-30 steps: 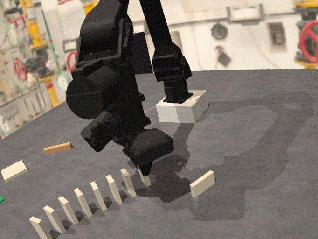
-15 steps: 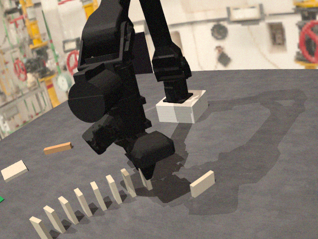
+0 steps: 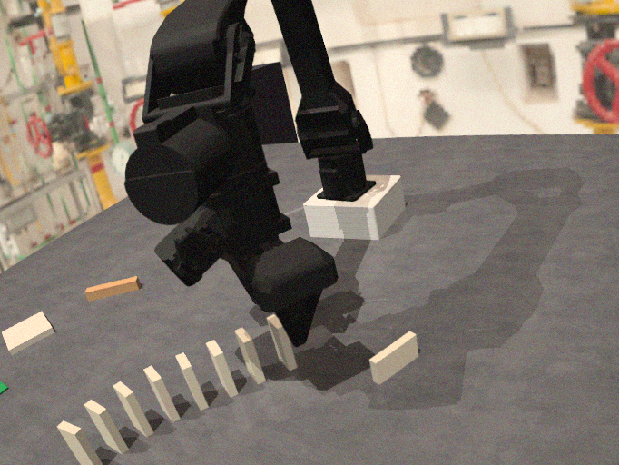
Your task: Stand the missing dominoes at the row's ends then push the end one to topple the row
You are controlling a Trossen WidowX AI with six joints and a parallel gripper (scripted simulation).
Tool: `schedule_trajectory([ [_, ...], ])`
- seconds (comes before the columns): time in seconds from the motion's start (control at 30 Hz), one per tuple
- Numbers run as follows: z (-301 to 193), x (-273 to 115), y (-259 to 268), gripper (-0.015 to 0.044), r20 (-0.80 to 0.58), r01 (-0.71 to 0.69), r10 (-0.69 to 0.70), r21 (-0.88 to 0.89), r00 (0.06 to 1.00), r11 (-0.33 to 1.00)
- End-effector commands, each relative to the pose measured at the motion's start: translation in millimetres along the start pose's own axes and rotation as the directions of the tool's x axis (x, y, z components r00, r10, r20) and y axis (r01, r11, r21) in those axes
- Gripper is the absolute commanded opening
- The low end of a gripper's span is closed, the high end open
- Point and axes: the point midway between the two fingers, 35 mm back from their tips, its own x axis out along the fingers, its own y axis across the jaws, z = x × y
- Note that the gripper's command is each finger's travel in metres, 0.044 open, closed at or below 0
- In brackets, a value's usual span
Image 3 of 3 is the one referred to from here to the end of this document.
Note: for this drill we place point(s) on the orange rectangular block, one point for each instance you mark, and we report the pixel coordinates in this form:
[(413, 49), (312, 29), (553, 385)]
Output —
[(113, 288)]

